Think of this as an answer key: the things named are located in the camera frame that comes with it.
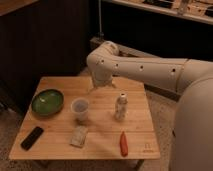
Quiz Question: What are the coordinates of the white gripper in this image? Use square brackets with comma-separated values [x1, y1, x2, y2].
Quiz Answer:
[88, 72, 117, 92]

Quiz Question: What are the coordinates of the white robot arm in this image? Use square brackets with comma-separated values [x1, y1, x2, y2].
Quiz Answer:
[87, 41, 213, 171]

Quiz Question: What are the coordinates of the green ceramic bowl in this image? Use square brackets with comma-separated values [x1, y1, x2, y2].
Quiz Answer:
[31, 89, 64, 116]

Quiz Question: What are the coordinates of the white patterned bottle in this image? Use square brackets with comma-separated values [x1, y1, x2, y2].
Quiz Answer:
[115, 93, 128, 121]

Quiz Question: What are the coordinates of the wooden table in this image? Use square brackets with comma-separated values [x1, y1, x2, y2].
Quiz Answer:
[9, 76, 160, 160]

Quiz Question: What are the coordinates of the metal pole stand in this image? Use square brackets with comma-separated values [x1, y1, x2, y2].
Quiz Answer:
[98, 0, 104, 41]

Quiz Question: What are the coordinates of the beige snack packet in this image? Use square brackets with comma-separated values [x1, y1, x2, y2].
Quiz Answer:
[70, 126, 88, 148]

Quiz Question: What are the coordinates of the black remote control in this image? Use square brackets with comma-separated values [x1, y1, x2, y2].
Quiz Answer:
[21, 127, 44, 151]

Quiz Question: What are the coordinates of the background shelf ledge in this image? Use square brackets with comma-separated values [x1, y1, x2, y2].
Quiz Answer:
[105, 0, 213, 25]

